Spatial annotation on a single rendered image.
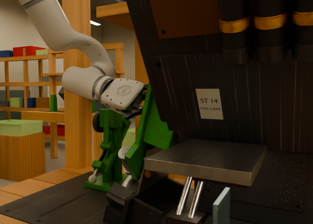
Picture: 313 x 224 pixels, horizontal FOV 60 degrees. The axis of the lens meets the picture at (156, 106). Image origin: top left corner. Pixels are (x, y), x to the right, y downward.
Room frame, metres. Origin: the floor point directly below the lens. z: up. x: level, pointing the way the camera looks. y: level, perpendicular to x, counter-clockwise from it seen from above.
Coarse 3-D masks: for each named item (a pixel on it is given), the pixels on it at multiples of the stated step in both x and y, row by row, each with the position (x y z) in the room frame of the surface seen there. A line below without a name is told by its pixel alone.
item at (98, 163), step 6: (126, 120) 1.00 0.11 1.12; (126, 126) 1.01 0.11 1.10; (126, 132) 1.00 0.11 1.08; (102, 144) 0.94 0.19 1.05; (108, 144) 0.93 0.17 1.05; (114, 150) 0.94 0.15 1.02; (102, 156) 0.92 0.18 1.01; (114, 156) 0.94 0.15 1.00; (96, 162) 0.90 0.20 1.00; (102, 162) 0.89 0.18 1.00; (108, 162) 0.92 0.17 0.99; (102, 168) 0.89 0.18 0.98; (108, 168) 0.90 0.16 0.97
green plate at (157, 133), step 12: (144, 108) 0.62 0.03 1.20; (156, 108) 0.62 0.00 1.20; (144, 120) 0.62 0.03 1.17; (156, 120) 0.62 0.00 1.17; (144, 132) 0.63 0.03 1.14; (156, 132) 0.62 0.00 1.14; (168, 132) 0.60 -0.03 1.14; (144, 144) 0.65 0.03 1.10; (156, 144) 0.62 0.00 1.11; (168, 144) 0.60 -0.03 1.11; (144, 156) 0.67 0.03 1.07
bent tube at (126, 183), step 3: (129, 177) 0.71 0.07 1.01; (126, 180) 0.70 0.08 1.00; (129, 180) 0.70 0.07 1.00; (132, 180) 0.70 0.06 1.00; (135, 180) 0.71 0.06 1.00; (123, 183) 0.70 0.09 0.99; (126, 183) 0.69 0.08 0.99; (129, 183) 0.69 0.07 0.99; (132, 183) 0.70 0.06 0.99; (126, 186) 0.69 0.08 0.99; (129, 186) 0.69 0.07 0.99
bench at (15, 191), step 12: (72, 168) 1.22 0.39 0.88; (84, 168) 1.22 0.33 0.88; (24, 180) 1.06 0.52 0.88; (36, 180) 1.06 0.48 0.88; (48, 180) 1.06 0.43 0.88; (60, 180) 1.06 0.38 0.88; (180, 180) 1.06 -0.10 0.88; (0, 192) 0.93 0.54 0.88; (12, 192) 0.93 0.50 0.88; (24, 192) 0.93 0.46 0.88; (0, 204) 0.83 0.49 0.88
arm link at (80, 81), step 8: (64, 72) 0.84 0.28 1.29; (72, 72) 0.83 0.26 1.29; (80, 72) 0.82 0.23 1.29; (88, 72) 0.82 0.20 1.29; (96, 72) 0.83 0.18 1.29; (64, 80) 0.83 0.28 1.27; (72, 80) 0.82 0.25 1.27; (80, 80) 0.80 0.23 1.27; (88, 80) 0.79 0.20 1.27; (64, 88) 0.85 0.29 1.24; (72, 88) 0.82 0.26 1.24; (80, 88) 0.80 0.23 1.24; (88, 88) 0.79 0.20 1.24; (88, 96) 0.80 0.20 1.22
